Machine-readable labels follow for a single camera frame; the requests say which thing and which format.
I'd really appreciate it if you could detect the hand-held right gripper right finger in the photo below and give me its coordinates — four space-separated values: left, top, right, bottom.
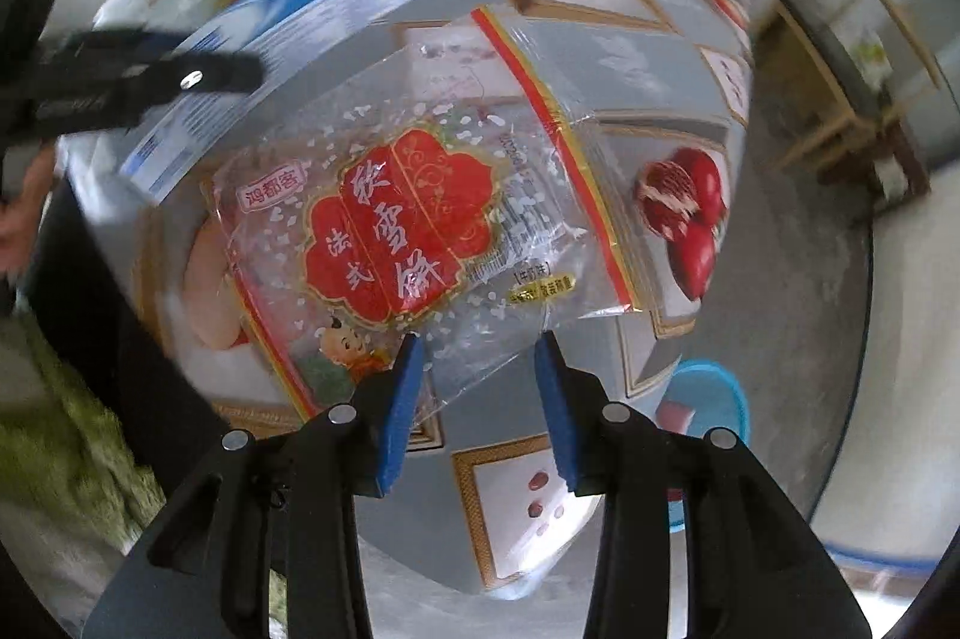
534 330 863 639

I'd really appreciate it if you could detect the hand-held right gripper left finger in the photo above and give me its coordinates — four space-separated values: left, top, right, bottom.
82 333 427 639

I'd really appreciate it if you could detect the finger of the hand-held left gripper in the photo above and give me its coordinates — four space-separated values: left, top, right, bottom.
135 55 263 119

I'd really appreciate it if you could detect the long red snack packet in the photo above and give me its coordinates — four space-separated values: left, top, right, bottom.
656 399 695 434

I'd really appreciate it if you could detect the blue and white box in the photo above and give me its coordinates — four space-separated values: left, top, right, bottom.
120 0 438 205

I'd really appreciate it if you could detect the blue plastic basket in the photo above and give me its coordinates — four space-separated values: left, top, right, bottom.
652 360 751 535

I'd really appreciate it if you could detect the clear snack bag red label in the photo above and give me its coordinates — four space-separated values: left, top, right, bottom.
201 5 646 422

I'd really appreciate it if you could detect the person's left hand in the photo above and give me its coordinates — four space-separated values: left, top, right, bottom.
0 148 57 272

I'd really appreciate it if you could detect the white tub blue rim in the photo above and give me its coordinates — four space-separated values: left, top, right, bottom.
825 538 923 580

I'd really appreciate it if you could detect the fruit print tablecloth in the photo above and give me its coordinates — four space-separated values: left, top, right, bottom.
60 0 755 599

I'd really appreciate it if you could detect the wooden chair dark seat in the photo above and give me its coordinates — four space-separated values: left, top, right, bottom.
772 0 950 205

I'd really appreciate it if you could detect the white and green bag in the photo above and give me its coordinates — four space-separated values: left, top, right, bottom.
855 31 893 77

